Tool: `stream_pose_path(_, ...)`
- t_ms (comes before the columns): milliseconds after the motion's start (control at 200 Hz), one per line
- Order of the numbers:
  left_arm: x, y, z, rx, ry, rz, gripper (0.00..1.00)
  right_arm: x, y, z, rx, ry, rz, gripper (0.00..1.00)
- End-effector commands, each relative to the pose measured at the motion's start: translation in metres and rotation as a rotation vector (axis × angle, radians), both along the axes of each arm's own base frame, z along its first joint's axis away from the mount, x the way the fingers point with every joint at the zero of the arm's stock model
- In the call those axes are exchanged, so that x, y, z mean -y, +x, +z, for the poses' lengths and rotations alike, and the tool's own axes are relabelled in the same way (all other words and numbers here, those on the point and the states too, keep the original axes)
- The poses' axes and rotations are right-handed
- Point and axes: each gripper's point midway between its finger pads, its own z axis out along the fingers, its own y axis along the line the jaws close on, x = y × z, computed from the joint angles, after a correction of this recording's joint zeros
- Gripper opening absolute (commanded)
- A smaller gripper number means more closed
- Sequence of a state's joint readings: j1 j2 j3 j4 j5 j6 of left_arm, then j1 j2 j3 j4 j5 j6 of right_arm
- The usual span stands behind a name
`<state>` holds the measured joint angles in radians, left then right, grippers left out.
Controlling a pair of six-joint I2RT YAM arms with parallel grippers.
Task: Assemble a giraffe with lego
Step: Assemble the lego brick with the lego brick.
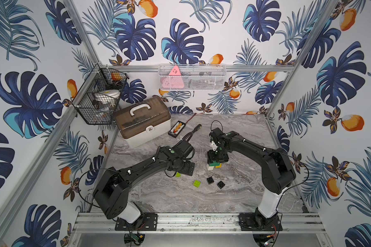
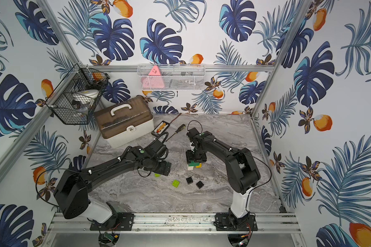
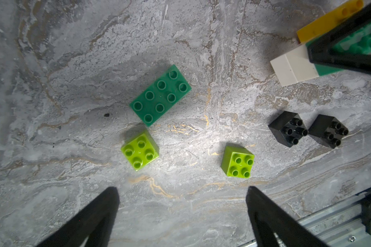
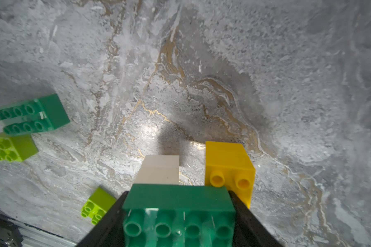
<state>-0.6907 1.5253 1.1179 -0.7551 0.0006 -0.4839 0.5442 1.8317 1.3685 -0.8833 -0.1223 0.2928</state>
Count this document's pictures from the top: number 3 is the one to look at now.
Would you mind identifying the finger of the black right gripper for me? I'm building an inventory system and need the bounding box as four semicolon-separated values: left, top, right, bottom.
307;3;371;75

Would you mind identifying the lime green square brick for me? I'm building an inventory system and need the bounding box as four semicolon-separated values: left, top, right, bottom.
121;130;159;171

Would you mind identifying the black square brick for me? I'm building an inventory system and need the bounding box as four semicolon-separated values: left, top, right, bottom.
268;111;309;148
308;114;349;149

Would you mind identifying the white lego brick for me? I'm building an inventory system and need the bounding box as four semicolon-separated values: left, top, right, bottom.
270;44;319;86

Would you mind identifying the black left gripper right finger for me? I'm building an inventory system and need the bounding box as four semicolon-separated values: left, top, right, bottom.
246;186;327;247

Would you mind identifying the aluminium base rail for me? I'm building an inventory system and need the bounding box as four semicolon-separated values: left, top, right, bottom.
244;188;371;247

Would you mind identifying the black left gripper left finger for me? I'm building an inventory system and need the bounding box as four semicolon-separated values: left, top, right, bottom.
38;187;120;247

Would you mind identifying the dark green long brick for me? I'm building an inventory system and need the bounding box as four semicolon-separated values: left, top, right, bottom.
305;15;371;77
129;64;192;127

